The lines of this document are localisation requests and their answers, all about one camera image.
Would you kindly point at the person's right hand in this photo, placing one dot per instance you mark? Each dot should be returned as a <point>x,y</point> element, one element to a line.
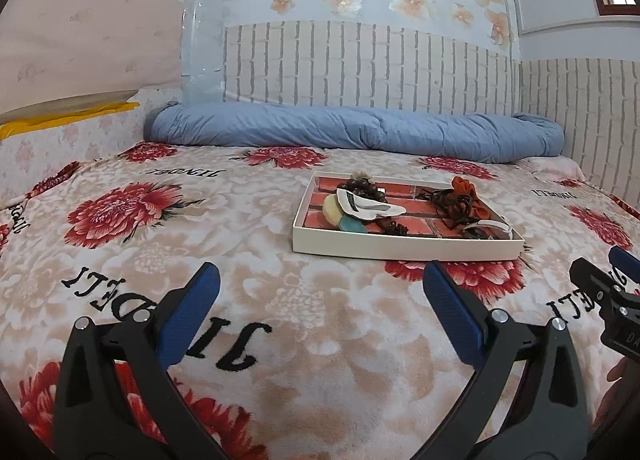
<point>622,372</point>

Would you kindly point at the white hair clip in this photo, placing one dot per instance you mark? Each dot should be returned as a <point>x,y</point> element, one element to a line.
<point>495,226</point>
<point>350,202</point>

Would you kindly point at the white tray with brick liner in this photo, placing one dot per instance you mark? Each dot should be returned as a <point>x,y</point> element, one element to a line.
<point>400,247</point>

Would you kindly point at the yellow cloth strip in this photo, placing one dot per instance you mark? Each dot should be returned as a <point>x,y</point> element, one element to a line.
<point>50,119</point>

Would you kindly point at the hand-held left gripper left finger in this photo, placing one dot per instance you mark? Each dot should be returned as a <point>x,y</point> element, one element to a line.
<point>192,310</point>

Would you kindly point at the cream scrunchie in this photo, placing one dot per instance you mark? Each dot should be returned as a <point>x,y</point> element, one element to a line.
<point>358,175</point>

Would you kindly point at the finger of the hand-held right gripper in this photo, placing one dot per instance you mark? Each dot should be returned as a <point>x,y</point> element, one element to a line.
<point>592,282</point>
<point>627,262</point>

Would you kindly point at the beige cushion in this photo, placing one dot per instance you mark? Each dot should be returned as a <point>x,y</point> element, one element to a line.
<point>75,103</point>

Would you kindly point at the clear plastic sheet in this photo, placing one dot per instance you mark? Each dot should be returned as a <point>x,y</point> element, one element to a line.
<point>202,40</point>

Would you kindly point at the teal hair clip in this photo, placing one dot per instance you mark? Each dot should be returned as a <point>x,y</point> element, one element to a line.
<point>352,225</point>

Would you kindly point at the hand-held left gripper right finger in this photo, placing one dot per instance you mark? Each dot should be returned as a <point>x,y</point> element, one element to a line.
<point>452,315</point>

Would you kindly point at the red floral blanket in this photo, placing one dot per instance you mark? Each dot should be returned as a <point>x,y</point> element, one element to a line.
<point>280,260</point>

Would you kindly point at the orange scrunchie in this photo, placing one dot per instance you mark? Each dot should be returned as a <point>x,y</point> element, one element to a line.
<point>462,186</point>

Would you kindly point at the blue rolled quilt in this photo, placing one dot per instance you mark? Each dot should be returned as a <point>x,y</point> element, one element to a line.
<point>300,125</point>

